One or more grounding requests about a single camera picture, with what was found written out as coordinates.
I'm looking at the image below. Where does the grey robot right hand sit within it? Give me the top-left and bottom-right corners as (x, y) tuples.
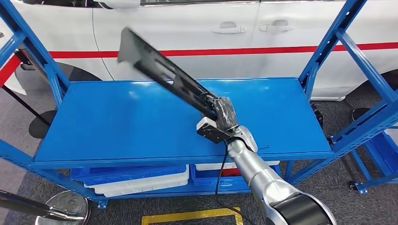
(203, 93), (240, 133)

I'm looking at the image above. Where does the black plastic plate bracket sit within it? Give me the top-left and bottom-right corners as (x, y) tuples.
(116, 27), (218, 121)

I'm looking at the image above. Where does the black ribbed part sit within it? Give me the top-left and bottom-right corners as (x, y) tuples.
(311, 103), (324, 129)

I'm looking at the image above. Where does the blue metal shelf rack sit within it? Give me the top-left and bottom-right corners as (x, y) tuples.
(348, 126), (398, 195)
(0, 0), (398, 209)

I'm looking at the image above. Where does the red item in crate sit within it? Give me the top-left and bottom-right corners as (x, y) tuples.
(221, 168), (242, 177)

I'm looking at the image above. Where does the blue plastic crate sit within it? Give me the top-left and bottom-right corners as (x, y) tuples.
(190, 165), (282, 192)
(69, 165), (187, 186)

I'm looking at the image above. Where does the white car with red stripe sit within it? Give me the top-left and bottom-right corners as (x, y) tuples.
(0, 0), (398, 102)

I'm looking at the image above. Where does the yellow floor tape square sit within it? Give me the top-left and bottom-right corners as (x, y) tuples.
(141, 207), (244, 225)

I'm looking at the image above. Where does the black round base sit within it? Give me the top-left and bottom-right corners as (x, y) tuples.
(351, 107), (371, 123)

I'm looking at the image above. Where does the stanchion with black head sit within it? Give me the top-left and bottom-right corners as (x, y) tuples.
(14, 49), (36, 71)

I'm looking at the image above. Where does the red barrier belt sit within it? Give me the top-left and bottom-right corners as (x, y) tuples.
(0, 54), (23, 88)

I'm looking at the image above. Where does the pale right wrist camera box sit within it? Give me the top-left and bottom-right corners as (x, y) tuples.
(196, 117), (239, 144)

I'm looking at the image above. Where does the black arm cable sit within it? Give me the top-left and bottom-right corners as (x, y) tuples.
(214, 140), (259, 225)

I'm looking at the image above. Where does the black stanchion post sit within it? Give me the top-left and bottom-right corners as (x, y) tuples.
(1, 85), (57, 139)

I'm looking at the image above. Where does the chrome stanchion post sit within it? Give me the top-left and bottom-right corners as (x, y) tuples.
(0, 190), (91, 225)

